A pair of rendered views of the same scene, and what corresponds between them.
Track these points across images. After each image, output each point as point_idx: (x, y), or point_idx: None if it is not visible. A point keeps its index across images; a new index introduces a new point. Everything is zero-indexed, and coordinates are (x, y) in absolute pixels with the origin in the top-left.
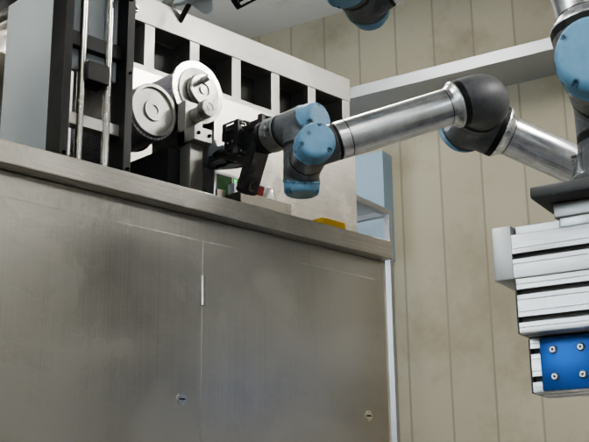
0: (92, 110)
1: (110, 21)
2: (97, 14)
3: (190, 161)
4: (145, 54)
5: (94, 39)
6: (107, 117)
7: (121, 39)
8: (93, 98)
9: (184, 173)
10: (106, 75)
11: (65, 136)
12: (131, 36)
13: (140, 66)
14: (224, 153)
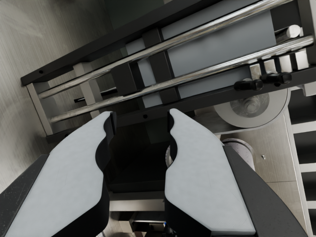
0: (200, 121)
1: (196, 74)
2: (208, 59)
3: (150, 200)
4: (310, 164)
5: (163, 63)
6: (96, 105)
7: (189, 98)
8: (209, 119)
9: (146, 195)
10: (125, 89)
11: (51, 67)
12: (189, 105)
13: (296, 161)
14: (162, 233)
